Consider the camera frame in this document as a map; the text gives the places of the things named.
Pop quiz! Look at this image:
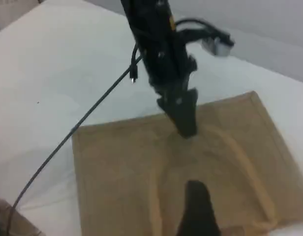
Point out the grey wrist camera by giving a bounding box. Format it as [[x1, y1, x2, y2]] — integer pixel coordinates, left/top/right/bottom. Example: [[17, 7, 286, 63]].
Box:
[[200, 31, 236, 58]]

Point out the thin black camera cable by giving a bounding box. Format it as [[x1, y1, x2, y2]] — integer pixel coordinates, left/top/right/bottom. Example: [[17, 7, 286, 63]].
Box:
[[173, 18, 217, 39]]

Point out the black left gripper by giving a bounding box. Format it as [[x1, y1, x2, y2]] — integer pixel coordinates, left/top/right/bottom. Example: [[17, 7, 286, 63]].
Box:
[[135, 31, 199, 140]]

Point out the brown jute tote bag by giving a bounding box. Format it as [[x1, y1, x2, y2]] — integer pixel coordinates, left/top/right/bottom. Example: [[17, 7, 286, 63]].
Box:
[[72, 90, 303, 236]]

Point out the long black hanging cable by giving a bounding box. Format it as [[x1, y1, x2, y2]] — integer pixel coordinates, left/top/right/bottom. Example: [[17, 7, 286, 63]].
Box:
[[5, 43, 144, 236]]

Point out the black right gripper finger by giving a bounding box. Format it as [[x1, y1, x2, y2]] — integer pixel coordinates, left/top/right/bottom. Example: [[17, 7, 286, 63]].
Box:
[[177, 180, 221, 236]]

